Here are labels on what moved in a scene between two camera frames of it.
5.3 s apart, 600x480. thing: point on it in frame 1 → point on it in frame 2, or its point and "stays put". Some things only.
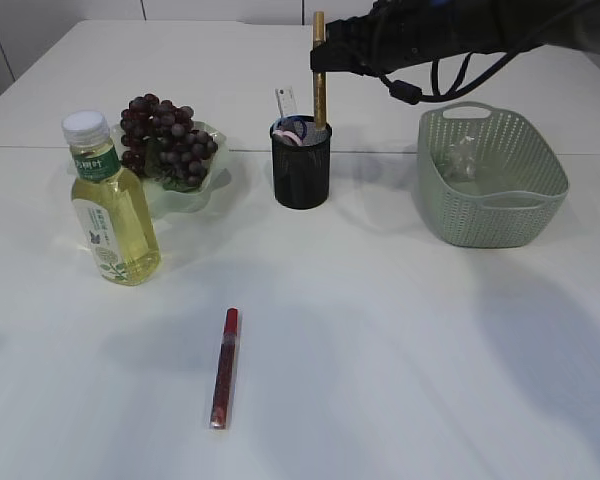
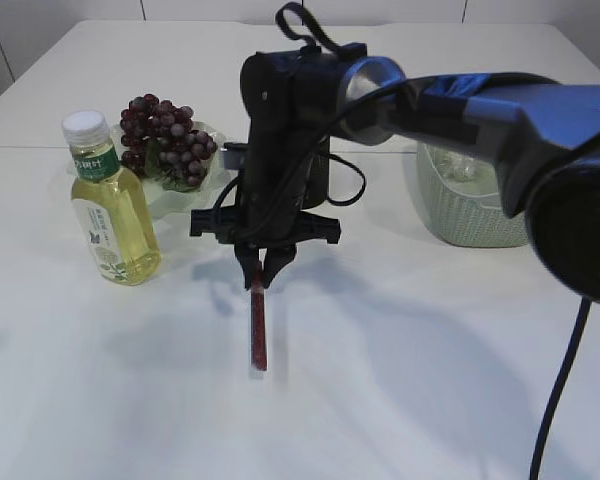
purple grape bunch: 160,141 stays put
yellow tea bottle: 114,213 stays put
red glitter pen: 221,400 → 259,317
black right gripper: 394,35 → 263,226
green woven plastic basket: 487,177 stays put
